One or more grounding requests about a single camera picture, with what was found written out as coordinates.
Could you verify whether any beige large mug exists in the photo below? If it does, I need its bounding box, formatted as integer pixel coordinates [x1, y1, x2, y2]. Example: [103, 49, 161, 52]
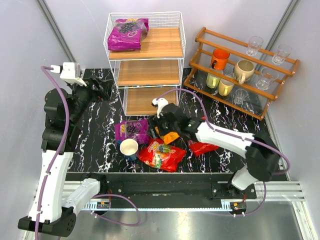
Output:
[232, 59, 255, 85]

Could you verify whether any purple grape candy bag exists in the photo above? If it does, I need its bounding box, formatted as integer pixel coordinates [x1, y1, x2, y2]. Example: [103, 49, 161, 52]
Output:
[107, 18, 149, 52]

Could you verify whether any white wire wooden shelf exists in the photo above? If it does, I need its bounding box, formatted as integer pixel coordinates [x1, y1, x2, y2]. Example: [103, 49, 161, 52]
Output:
[103, 11, 186, 116]

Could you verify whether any red candy bag right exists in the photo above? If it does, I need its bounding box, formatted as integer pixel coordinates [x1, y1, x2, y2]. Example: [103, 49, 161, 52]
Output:
[187, 140, 220, 157]

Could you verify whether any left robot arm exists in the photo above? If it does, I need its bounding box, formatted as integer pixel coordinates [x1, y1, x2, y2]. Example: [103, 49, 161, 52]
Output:
[17, 76, 116, 240]

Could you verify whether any pale yellow mug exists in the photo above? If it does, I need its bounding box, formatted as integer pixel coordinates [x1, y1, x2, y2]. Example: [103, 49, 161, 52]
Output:
[218, 78, 234, 97]

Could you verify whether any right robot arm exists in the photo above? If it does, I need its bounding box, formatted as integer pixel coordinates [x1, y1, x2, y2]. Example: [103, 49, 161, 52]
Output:
[151, 98, 280, 191]

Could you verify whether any light green mug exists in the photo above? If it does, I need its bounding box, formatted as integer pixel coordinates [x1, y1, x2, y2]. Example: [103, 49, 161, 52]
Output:
[206, 73, 221, 89]

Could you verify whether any wooden cup rack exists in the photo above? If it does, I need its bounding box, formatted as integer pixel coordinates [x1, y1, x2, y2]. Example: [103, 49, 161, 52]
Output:
[184, 27, 300, 120]

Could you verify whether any clear glass middle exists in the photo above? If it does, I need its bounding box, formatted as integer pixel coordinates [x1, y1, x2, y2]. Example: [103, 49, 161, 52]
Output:
[255, 67, 279, 91]

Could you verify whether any clear glass top left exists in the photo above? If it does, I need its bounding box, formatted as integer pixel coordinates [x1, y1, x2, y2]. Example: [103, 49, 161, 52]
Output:
[246, 35, 264, 56]

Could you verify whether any clear glass bottom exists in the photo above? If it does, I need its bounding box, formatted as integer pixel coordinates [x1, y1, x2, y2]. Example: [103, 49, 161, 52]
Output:
[234, 88, 248, 105]

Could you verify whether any blue paper cup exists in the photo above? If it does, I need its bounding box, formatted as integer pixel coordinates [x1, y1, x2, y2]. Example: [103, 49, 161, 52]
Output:
[119, 138, 139, 161]

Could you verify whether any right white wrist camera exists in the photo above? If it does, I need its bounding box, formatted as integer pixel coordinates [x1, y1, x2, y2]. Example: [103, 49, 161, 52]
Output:
[151, 97, 169, 119]

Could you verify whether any orange mug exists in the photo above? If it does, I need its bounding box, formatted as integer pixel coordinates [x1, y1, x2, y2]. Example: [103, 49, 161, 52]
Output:
[210, 48, 230, 70]

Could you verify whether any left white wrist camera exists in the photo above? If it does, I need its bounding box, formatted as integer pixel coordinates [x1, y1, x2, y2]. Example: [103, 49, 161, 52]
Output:
[50, 62, 87, 87]

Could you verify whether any red candy bag left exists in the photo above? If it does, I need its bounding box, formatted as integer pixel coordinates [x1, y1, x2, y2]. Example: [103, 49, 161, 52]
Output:
[138, 138, 187, 173]

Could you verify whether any yellow orange candy bag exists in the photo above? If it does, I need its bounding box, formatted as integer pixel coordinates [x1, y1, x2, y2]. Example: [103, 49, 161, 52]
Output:
[154, 127, 180, 145]

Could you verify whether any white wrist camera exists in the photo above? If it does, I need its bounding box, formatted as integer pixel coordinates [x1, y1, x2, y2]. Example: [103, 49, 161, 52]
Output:
[151, 97, 169, 119]
[50, 62, 87, 87]

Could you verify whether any clear glass top right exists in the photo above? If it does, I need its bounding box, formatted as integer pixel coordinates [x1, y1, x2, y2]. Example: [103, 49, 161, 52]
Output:
[271, 44, 292, 65]

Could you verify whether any clear glass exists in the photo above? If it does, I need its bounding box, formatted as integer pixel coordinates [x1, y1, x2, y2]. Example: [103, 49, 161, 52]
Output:
[255, 67, 279, 91]
[234, 88, 248, 105]
[271, 44, 292, 65]
[246, 35, 264, 56]

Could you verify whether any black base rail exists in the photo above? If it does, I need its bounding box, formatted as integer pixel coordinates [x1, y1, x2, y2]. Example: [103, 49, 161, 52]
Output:
[64, 171, 258, 210]

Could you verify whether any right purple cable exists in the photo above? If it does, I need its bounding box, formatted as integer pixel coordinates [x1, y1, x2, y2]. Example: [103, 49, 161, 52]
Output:
[158, 88, 291, 217]

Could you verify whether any red candy bag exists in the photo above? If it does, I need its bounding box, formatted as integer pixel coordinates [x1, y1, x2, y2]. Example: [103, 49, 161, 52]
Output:
[187, 140, 220, 157]
[138, 138, 187, 173]

